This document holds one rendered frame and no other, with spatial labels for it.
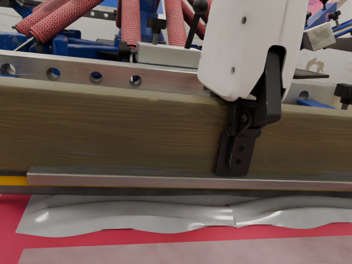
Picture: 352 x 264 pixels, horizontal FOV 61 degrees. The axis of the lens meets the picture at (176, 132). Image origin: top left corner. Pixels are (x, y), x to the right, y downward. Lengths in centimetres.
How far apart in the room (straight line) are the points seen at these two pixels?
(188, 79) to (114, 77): 13
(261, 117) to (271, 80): 3
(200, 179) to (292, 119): 10
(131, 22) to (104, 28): 363
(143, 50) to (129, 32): 21
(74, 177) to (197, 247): 11
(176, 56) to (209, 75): 33
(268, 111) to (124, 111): 11
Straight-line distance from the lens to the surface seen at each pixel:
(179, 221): 27
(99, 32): 444
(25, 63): 55
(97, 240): 25
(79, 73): 54
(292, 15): 23
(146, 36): 108
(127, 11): 85
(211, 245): 26
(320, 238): 31
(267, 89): 22
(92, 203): 28
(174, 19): 86
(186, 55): 60
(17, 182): 29
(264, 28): 22
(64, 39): 94
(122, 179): 25
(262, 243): 27
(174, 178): 26
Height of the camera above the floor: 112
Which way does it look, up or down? 19 degrees down
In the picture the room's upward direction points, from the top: 8 degrees clockwise
